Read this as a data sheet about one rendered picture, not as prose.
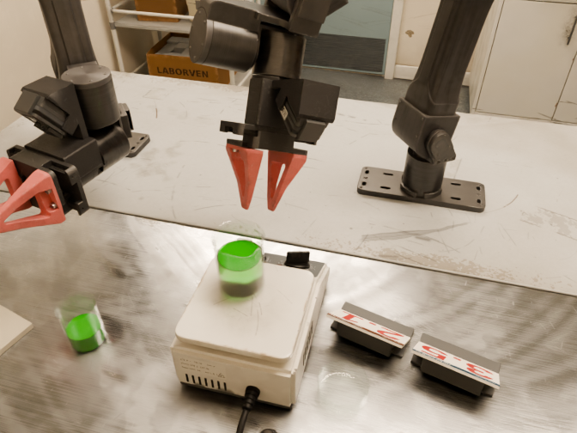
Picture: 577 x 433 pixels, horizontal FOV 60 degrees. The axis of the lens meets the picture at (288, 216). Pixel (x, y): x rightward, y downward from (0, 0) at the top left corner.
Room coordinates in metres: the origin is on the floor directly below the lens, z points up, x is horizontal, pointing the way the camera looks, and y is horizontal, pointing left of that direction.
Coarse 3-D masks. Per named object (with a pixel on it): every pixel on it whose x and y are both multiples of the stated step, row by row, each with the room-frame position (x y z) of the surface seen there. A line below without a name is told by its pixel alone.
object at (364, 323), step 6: (336, 312) 0.39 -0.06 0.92; (342, 312) 0.39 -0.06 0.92; (342, 318) 0.37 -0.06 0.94; (348, 318) 0.37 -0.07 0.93; (354, 318) 0.38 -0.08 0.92; (360, 318) 0.39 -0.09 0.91; (360, 324) 0.36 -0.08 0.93; (366, 324) 0.37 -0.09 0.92; (372, 324) 0.38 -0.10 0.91; (372, 330) 0.35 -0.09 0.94; (378, 330) 0.36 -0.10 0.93; (384, 330) 0.36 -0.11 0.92; (390, 330) 0.37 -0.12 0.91; (390, 336) 0.35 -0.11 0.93; (396, 336) 0.35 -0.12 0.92; (402, 336) 0.36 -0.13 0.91; (402, 342) 0.34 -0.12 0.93
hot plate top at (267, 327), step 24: (264, 264) 0.40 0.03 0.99; (216, 288) 0.37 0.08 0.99; (264, 288) 0.37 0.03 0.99; (288, 288) 0.37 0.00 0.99; (312, 288) 0.37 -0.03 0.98; (192, 312) 0.33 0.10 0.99; (216, 312) 0.33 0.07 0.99; (240, 312) 0.33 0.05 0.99; (264, 312) 0.33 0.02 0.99; (288, 312) 0.33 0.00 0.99; (192, 336) 0.30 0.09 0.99; (216, 336) 0.30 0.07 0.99; (240, 336) 0.30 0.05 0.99; (264, 336) 0.30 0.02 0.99; (288, 336) 0.30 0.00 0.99; (288, 360) 0.28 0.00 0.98
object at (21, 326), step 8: (0, 312) 0.40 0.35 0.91; (8, 312) 0.40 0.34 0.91; (0, 320) 0.39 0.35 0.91; (8, 320) 0.39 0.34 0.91; (16, 320) 0.39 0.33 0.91; (24, 320) 0.39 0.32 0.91; (0, 328) 0.37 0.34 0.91; (8, 328) 0.37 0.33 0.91; (16, 328) 0.37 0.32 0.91; (24, 328) 0.37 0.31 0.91; (32, 328) 0.38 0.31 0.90; (0, 336) 0.36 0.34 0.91; (8, 336) 0.36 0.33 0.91; (16, 336) 0.36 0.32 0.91; (0, 344) 0.35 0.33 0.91; (8, 344) 0.35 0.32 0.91; (0, 352) 0.34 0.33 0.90
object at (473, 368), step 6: (420, 348) 0.33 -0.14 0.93; (426, 348) 0.34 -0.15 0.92; (432, 348) 0.34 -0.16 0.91; (432, 354) 0.32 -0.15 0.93; (438, 354) 0.33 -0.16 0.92; (444, 354) 0.33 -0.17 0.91; (444, 360) 0.31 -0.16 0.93; (450, 360) 0.32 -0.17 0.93; (456, 360) 0.32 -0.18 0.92; (462, 360) 0.33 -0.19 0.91; (462, 366) 0.31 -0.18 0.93; (468, 366) 0.31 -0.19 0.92; (474, 366) 0.32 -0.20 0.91; (474, 372) 0.30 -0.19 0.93; (480, 372) 0.30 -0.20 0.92; (486, 372) 0.31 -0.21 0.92; (492, 372) 0.31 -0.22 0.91; (486, 378) 0.29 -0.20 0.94; (492, 378) 0.30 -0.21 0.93
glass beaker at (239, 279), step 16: (224, 224) 0.39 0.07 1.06; (240, 224) 0.39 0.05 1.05; (256, 224) 0.39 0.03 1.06; (224, 240) 0.39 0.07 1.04; (256, 240) 0.39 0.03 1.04; (224, 256) 0.35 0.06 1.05; (256, 256) 0.35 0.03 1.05; (224, 272) 0.35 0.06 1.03; (240, 272) 0.34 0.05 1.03; (256, 272) 0.35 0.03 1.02; (224, 288) 0.35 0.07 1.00; (240, 288) 0.34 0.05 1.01; (256, 288) 0.35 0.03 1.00
